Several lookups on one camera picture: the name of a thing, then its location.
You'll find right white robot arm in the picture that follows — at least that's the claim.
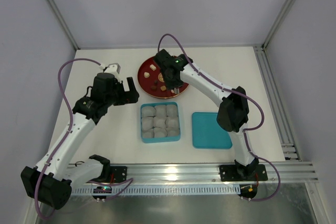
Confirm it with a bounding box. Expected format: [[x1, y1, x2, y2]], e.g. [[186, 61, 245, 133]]
[[154, 49, 259, 180]]

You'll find aluminium rail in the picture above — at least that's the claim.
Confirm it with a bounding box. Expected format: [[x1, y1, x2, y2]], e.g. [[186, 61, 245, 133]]
[[67, 161, 320, 184]]

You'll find aluminium frame post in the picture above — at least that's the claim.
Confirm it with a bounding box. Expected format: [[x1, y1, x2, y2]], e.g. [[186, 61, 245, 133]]
[[45, 0, 80, 50], [261, 0, 296, 50]]

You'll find purple cable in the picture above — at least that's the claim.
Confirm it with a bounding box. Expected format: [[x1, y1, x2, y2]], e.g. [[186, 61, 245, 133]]
[[157, 34, 281, 202], [33, 58, 133, 219]]

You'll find left aluminium frame post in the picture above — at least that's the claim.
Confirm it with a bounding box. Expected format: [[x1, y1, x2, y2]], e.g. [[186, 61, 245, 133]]
[[45, 0, 80, 50]]

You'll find white chocolate cube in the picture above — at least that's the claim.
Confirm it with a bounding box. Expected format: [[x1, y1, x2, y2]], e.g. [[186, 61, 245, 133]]
[[150, 64, 156, 71]]

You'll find red round tray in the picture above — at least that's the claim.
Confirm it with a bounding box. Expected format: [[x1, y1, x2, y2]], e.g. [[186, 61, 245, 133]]
[[137, 57, 188, 99]]

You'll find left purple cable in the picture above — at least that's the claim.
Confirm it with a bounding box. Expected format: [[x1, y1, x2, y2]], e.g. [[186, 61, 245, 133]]
[[33, 58, 133, 219]]

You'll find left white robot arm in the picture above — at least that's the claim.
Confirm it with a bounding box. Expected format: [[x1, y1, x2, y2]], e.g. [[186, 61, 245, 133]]
[[20, 72, 139, 210]]

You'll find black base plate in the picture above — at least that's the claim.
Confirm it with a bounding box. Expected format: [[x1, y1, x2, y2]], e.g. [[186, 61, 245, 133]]
[[109, 166, 128, 184], [219, 164, 268, 183]]

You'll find perforated cable duct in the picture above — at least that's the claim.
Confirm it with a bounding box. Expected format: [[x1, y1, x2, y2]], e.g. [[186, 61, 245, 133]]
[[72, 183, 240, 197]]

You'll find right aluminium frame post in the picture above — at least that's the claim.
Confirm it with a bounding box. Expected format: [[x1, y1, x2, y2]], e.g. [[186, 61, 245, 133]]
[[261, 0, 296, 50]]

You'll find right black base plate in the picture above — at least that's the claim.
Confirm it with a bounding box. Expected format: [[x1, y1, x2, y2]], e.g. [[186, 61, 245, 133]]
[[219, 164, 268, 183]]

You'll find teal box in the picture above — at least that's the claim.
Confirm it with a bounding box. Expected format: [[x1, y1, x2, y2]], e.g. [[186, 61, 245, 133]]
[[140, 102, 181, 144]]

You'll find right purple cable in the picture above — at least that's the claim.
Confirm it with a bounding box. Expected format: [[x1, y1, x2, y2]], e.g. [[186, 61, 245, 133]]
[[157, 34, 281, 202]]

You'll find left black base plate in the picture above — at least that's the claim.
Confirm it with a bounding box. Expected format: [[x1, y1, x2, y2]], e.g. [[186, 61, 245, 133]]
[[109, 166, 128, 184]]

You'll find teal box lid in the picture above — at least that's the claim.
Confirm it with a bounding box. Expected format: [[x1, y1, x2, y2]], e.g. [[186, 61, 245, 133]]
[[192, 112, 233, 150]]

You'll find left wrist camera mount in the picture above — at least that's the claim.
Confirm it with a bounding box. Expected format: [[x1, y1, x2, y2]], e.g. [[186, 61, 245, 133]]
[[99, 63, 121, 75]]

